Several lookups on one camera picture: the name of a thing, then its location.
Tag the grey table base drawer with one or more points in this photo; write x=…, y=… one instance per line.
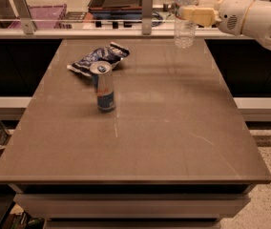
x=132, y=211

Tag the grey metal bracket left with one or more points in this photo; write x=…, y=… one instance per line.
x=24, y=15

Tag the purple plastic tray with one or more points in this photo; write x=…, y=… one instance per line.
x=48, y=17

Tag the silver blue energy drink can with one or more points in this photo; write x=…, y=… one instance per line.
x=102, y=75

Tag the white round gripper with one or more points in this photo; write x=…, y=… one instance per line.
x=231, y=16

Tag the dark open case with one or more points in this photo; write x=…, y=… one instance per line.
x=115, y=9

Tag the grey metal bracket middle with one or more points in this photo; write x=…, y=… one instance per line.
x=147, y=8

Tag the clear plastic water bottle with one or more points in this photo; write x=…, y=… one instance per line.
x=184, y=29

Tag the blue crumpled chip bag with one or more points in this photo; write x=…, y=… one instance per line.
x=113, y=54

